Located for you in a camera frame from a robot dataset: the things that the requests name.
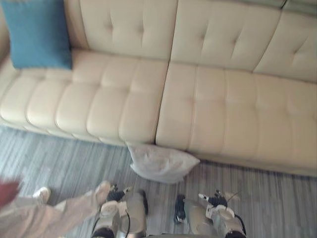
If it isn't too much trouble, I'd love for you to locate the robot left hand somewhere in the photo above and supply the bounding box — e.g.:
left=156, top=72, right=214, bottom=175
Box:
left=106, top=184, right=133, bottom=203

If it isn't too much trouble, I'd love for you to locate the pale grey patterned cushion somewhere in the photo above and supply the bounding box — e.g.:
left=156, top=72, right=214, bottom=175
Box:
left=127, top=144, right=201, bottom=184

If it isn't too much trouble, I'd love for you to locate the beige tufted leather sofa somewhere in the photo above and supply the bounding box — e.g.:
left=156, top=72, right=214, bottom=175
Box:
left=0, top=0, right=317, bottom=178

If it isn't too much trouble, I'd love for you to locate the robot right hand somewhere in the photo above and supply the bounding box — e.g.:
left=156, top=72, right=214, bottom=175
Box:
left=198, top=189, right=228, bottom=207

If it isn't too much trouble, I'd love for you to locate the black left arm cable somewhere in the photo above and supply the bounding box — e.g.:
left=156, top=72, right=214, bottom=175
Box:
left=124, top=209, right=132, bottom=234

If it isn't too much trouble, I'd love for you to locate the blue square cushion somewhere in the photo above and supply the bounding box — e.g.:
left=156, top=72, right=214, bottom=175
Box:
left=0, top=0, right=73, bottom=70

